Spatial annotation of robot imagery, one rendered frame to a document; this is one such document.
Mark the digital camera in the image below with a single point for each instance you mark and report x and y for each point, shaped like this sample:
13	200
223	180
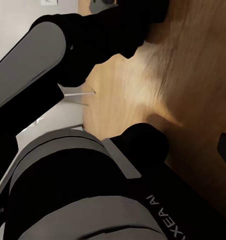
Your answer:
158	16

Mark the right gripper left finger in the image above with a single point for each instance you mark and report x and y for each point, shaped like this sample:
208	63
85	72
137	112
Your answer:
8	150

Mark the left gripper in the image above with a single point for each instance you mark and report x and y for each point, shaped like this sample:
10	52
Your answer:
136	16

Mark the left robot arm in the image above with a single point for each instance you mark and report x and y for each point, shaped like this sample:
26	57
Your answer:
63	49

